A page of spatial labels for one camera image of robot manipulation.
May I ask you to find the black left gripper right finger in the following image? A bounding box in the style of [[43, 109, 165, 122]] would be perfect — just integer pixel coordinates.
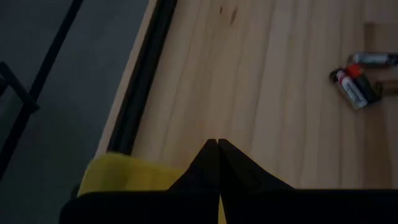
[[218, 139, 398, 224]]

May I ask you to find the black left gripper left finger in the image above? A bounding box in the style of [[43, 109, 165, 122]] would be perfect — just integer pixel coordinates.
[[58, 139, 221, 224]]

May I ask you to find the silver AA battery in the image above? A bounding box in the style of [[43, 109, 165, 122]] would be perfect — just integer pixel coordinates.
[[347, 52, 398, 67], [328, 68, 369, 111]]

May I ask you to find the black red Energizer battery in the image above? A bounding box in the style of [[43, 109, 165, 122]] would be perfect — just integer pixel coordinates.
[[345, 63, 383, 104]]

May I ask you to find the translucent yellow plastic bin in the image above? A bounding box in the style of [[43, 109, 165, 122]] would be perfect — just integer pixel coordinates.
[[76, 151, 227, 224]]

